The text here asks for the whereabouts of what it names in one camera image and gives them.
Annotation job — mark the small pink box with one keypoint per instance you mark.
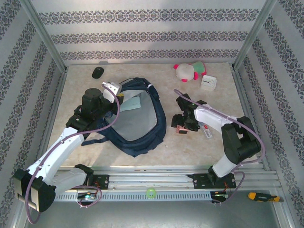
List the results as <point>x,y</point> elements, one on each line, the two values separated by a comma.
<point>181,130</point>

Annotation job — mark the navy blue student backpack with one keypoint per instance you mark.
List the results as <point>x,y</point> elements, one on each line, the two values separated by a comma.
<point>142,145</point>

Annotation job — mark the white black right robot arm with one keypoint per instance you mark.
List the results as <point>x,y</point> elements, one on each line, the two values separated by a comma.
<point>209,116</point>

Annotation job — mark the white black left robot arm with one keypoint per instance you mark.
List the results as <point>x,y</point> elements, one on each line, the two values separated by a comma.
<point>59,152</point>

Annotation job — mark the black computer mouse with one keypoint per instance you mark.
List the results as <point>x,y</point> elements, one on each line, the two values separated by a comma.
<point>97,73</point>

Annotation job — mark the white square alarm clock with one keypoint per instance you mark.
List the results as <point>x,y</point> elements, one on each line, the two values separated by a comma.
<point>208,82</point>

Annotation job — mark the white pink green plush toy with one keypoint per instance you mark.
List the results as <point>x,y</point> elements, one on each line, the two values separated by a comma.
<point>186,72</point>

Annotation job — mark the controller board with green light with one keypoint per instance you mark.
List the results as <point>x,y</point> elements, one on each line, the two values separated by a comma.
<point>87,196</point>
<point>219,194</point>

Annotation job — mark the orange black screwdriver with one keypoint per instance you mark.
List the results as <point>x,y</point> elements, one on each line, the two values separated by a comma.
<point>261,197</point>

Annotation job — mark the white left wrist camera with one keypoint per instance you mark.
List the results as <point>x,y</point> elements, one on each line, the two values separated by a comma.
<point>111,91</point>

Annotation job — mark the aluminium side rail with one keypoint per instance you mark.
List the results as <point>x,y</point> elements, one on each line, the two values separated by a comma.
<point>52,118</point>
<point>249,118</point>

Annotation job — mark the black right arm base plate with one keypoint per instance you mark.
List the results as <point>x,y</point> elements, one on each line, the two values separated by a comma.
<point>199,181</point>

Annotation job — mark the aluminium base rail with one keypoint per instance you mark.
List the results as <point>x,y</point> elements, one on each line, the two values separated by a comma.
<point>154,179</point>

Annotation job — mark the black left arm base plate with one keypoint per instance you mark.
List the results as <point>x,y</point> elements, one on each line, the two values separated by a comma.
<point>102,181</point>

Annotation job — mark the aluminium frame post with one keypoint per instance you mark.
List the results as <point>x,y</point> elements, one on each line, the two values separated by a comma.
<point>253,35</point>
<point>44,35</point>

